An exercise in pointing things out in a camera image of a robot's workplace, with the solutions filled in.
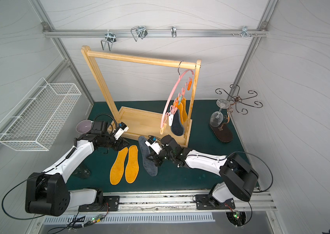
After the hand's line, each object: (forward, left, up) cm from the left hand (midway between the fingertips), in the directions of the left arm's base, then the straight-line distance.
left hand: (126, 142), depth 84 cm
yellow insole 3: (+13, -31, +16) cm, 37 cm away
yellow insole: (-13, +5, -11) cm, 18 cm away
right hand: (-8, -13, -1) cm, 16 cm away
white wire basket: (-1, +39, +20) cm, 44 cm away
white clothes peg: (+1, -26, +21) cm, 33 cm away
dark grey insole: (-13, -16, -6) cm, 21 cm away
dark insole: (+8, -30, +3) cm, 32 cm away
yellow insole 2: (-12, -4, -11) cm, 17 cm away
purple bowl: (+16, +35, -8) cm, 40 cm away
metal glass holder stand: (+13, -64, -11) cm, 66 cm away
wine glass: (+11, -53, +11) cm, 55 cm away
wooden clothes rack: (+25, -3, -13) cm, 29 cm away
